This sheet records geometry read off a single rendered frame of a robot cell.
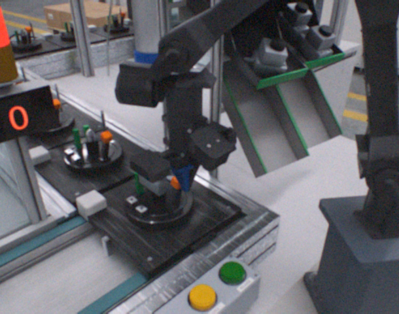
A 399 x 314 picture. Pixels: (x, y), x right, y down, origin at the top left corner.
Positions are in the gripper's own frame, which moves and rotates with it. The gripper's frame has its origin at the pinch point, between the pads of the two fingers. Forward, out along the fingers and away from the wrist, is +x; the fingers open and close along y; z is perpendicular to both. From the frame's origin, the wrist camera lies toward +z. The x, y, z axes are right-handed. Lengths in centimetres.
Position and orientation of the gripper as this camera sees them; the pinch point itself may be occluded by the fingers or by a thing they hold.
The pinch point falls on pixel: (186, 174)
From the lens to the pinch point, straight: 65.0
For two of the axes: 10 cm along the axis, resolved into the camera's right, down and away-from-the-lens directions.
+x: 0.0, 8.5, 5.3
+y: 7.2, -3.7, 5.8
